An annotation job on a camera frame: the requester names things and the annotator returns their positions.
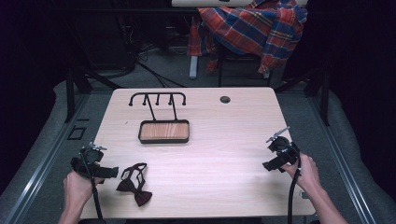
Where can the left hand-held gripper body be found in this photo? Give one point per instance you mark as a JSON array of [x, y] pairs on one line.
[[90, 155]]

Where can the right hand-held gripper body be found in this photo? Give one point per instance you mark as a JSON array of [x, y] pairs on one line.
[[285, 148]]

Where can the dark maroon bow tie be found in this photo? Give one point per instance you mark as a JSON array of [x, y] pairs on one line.
[[141, 196]]

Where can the black hook rack wooden tray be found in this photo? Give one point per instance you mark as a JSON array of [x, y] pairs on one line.
[[164, 132]]

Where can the person's right hand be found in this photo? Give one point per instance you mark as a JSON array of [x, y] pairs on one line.
[[308, 175]]

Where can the person's left hand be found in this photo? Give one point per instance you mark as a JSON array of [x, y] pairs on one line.
[[76, 191]]

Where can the black metal stand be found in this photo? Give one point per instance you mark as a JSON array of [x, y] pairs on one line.
[[70, 99], [325, 102]]

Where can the black round table grommet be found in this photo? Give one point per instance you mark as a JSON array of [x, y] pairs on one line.
[[224, 99]]

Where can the red blue plaid shirt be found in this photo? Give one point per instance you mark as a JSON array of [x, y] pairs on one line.
[[258, 29]]

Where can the white table leg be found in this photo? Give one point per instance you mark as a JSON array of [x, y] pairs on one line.
[[193, 67]]

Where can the aluminium floor rail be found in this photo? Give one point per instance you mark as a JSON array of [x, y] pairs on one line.
[[342, 174], [40, 174]]

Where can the black metal chair frame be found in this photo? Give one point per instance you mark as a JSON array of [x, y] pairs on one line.
[[220, 73]]

